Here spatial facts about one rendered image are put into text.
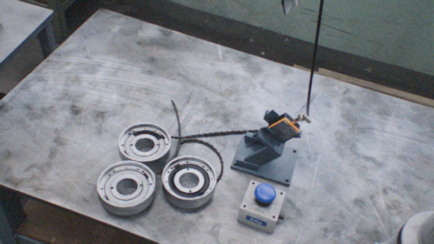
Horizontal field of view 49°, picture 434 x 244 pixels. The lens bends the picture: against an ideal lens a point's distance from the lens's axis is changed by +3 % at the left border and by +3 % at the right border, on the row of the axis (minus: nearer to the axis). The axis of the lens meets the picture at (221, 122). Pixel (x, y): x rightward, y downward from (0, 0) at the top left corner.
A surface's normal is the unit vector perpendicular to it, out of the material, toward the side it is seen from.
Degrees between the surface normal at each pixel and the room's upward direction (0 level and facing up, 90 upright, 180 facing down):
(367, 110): 0
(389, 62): 90
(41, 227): 0
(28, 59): 0
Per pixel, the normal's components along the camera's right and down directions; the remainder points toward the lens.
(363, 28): -0.34, 0.66
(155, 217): 0.11, -0.69
